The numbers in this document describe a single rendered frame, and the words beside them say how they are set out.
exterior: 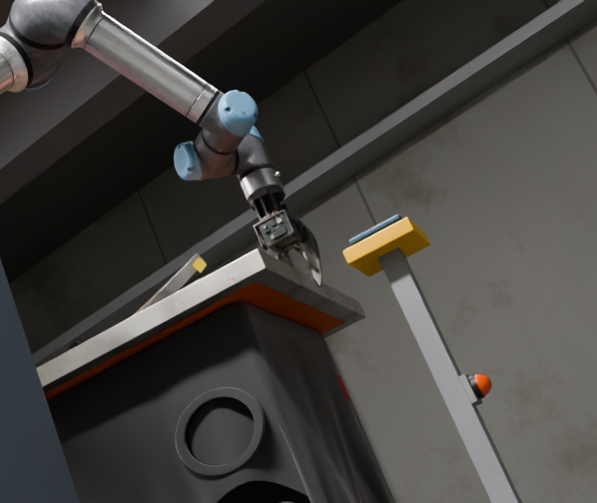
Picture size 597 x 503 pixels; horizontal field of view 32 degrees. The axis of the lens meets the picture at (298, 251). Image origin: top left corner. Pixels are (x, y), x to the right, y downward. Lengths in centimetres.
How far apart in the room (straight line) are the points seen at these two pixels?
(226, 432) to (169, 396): 12
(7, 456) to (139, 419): 49
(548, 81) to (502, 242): 75
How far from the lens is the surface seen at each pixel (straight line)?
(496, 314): 481
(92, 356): 186
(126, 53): 193
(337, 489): 189
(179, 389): 185
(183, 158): 202
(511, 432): 479
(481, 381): 177
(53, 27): 196
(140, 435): 188
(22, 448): 146
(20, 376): 151
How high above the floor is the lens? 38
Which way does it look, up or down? 19 degrees up
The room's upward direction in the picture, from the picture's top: 24 degrees counter-clockwise
